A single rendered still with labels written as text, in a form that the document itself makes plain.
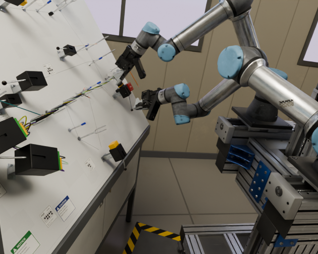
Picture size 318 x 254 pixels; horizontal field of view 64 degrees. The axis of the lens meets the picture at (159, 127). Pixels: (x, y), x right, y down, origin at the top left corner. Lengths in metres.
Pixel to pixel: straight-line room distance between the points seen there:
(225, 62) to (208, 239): 1.30
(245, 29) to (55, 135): 0.97
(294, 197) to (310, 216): 0.12
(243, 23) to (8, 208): 1.19
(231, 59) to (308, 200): 0.53
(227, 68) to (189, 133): 2.06
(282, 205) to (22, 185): 0.82
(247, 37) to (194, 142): 1.89
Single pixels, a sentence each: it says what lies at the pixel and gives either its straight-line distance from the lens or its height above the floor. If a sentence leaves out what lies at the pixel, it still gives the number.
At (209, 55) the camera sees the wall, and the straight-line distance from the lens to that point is 2.73.
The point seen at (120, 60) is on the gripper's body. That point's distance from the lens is 1.36.
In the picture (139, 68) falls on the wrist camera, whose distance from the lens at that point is 1.34.
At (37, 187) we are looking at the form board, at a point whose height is 1.02.
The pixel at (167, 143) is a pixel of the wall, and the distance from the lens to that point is 2.97.
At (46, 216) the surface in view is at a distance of 0.91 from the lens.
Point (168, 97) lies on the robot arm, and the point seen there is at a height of 1.20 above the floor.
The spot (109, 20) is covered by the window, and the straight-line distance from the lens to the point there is 2.49.
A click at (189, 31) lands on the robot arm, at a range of 1.17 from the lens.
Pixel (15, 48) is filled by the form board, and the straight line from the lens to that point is 1.09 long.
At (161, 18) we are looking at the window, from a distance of 2.53.
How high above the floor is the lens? 1.58
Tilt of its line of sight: 25 degrees down
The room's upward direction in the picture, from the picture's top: 9 degrees clockwise
